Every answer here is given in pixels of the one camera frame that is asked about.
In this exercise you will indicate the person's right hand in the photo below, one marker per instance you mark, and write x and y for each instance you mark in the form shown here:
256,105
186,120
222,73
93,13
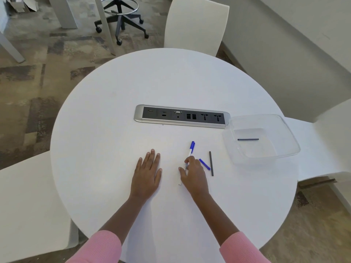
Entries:
196,178

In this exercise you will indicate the person's left hand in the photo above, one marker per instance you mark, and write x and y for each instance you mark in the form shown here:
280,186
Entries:
145,180

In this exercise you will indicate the person's left little finger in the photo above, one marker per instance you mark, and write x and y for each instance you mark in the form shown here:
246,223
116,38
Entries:
138,164

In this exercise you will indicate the person's left middle finger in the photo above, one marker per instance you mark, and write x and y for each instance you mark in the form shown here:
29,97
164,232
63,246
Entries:
151,158

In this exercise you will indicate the person's left thumb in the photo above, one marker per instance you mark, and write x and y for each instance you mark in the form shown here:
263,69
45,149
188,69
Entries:
159,176

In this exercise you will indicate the person's right thumb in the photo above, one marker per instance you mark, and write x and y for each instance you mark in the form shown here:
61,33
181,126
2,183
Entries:
183,174

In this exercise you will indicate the white and blue pen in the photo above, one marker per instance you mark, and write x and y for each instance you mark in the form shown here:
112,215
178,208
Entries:
191,150

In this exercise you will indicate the person's right forearm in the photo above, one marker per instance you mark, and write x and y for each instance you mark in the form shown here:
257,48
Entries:
222,224

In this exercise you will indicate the person's left forearm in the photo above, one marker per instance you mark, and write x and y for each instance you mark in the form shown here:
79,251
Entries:
115,227

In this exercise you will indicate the blue pen cap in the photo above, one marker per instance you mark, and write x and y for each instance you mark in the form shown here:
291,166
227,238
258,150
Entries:
204,164

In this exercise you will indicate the dark grey thin stick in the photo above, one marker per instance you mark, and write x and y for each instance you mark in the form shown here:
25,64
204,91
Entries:
248,139
211,164

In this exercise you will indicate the silver table socket panel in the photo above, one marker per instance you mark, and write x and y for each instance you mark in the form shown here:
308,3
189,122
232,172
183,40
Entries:
181,116

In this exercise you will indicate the clear plastic container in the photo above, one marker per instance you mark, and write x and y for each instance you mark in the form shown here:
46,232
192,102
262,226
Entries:
285,139

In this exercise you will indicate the white chair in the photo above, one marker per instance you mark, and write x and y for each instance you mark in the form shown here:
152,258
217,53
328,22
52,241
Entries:
196,24
326,145
30,205

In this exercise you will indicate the white desk leg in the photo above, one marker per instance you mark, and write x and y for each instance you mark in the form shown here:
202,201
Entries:
64,10
105,24
11,47

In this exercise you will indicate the black office chair base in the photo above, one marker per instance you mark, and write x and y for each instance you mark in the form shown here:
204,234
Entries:
119,13

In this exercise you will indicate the cardboard box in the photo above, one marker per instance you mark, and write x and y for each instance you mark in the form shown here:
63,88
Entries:
20,4

